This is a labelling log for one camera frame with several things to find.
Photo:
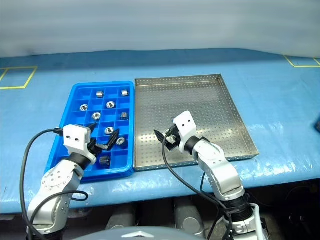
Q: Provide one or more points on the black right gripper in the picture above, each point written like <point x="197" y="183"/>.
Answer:
<point x="172" y="140"/>

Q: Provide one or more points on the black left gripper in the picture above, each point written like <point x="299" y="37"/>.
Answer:
<point x="93" y="148"/>

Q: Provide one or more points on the small metal roller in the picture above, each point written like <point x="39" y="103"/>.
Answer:
<point x="124" y="93"/>
<point x="120" y="141"/>
<point x="96" y="115"/>
<point x="104" y="160"/>
<point x="110" y="104"/>
<point x="84" y="107"/>
<point x="108" y="130"/>
<point x="123" y="115"/>
<point x="100" y="94"/>

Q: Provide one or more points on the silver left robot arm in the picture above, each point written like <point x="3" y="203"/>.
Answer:
<point x="57" y="180"/>

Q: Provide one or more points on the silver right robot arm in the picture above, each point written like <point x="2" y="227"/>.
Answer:
<point x="220" y="172"/>

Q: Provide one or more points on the perforated steel tray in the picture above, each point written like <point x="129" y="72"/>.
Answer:
<point x="175" y="100"/>

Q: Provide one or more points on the blue plastic compartment tray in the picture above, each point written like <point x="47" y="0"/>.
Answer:
<point x="122" y="156"/>

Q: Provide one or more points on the blue plastic table cover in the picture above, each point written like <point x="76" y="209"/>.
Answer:
<point x="37" y="112"/>

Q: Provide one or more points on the grey rounded cylinder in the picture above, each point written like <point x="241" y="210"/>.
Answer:
<point x="120" y="220"/>
<point x="187" y="220"/>

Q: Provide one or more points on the grey robot torso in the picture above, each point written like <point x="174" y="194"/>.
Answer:
<point x="150" y="235"/>

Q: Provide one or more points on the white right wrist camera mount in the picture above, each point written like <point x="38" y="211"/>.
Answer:
<point x="185" y="125"/>

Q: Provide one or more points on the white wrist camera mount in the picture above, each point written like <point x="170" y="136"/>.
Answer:
<point x="185" y="125"/>
<point x="75" y="136"/>

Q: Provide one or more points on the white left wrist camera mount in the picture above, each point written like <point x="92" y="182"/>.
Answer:
<point x="75" y="136"/>

